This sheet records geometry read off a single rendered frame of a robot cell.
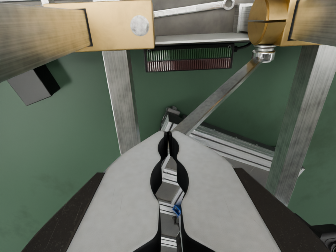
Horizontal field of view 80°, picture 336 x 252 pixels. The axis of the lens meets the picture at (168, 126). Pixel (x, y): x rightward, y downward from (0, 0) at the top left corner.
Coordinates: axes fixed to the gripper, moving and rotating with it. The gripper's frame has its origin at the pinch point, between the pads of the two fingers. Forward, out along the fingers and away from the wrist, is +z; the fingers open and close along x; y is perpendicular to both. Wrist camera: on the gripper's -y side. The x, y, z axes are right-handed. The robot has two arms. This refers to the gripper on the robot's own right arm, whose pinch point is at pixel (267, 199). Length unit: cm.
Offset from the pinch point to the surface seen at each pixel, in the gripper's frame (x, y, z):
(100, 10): -25.5, -32.8, -1.7
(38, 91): -80, -2, 71
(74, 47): -27.2, -29.8, -6.9
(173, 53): -16.9, -25.8, 12.5
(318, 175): 93, 76, 82
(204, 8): -11.6, -33.0, 12.1
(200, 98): 3, 11, 83
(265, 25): -8.4, -30.8, -4.2
